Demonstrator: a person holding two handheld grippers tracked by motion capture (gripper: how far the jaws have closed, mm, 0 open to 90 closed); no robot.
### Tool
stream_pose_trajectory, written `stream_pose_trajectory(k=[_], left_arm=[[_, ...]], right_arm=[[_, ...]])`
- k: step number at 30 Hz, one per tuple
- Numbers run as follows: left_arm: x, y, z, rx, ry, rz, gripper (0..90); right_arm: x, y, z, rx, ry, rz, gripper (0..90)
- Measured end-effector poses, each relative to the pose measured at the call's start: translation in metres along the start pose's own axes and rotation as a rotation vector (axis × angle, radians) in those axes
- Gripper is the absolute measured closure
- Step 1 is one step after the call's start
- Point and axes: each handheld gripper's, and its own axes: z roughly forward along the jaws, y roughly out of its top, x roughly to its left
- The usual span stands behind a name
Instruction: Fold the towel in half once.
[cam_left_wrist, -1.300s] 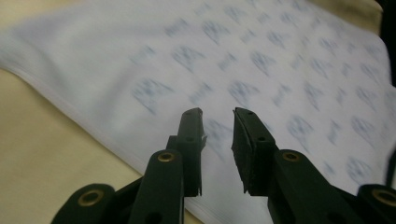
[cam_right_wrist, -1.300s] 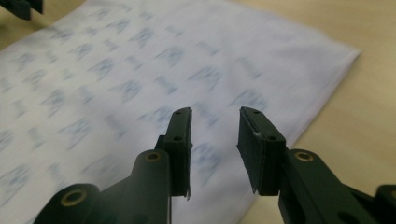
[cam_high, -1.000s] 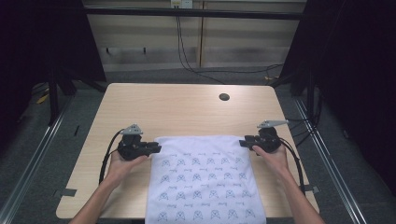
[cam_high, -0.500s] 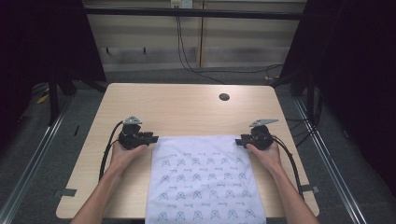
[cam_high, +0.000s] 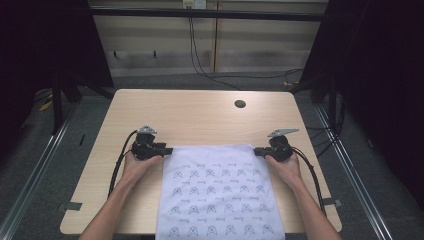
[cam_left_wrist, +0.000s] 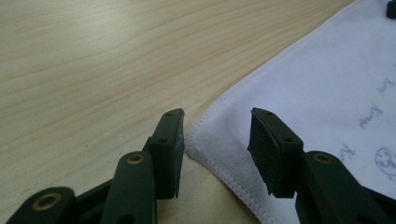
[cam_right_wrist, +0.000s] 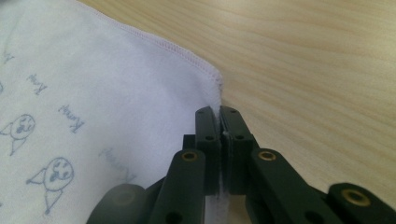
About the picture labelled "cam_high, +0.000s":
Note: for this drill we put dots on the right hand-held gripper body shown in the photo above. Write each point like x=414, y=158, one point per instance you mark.
x=281, y=148

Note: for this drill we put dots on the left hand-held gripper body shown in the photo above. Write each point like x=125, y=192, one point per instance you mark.
x=145, y=146

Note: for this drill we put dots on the white printed towel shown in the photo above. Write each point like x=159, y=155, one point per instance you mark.
x=220, y=193

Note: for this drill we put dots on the person's right hand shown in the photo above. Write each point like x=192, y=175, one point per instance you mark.
x=286, y=170

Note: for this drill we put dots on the person's left hand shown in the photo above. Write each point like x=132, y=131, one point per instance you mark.
x=136, y=170

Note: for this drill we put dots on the black round table grommet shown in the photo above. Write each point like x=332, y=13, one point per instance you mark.
x=240, y=103

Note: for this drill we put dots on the small black floor item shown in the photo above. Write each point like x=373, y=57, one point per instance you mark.
x=82, y=140

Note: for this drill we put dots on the black metal stand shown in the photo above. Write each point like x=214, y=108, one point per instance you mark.
x=332, y=106
x=57, y=110

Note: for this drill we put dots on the grey tape piece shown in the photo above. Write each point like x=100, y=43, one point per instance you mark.
x=73, y=206
x=335, y=202

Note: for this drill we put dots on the yellow floor item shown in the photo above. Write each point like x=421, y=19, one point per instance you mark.
x=46, y=106

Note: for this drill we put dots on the dark curtain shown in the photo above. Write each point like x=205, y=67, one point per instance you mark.
x=33, y=50
x=383, y=66

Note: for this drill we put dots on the metal floor rail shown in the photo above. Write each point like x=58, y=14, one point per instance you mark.
x=366, y=203
x=37, y=173

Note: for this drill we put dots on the black horizontal frame bar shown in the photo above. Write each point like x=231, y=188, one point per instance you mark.
x=200, y=14

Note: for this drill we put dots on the white wall socket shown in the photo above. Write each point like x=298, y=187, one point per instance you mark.
x=195, y=4

